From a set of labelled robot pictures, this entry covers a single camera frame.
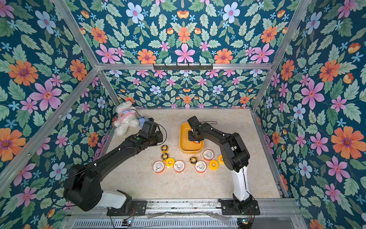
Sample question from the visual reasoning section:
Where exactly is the black hook rack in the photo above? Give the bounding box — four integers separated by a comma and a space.
152, 64, 214, 71

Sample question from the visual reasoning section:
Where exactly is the white plush teddy bear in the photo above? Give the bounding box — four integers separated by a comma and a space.
113, 101, 139, 136

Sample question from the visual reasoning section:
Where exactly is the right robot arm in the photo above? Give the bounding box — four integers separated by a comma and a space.
187, 116, 254, 214

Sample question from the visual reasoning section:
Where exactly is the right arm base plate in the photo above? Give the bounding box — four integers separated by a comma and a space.
218, 197, 260, 216

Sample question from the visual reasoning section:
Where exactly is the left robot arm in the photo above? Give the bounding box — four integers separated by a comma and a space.
63, 118, 163, 213

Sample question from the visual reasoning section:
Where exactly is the black yellow tape roll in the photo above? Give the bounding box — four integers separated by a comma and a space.
189, 156, 198, 165
160, 145, 169, 153
161, 153, 170, 162

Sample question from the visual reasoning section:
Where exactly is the aluminium front rail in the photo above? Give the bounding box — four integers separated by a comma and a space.
66, 198, 301, 217

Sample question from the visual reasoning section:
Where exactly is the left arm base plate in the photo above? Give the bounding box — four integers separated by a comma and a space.
107, 200, 147, 217

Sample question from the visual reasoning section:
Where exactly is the yellow plastic storage box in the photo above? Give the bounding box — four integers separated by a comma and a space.
179, 122, 204, 155

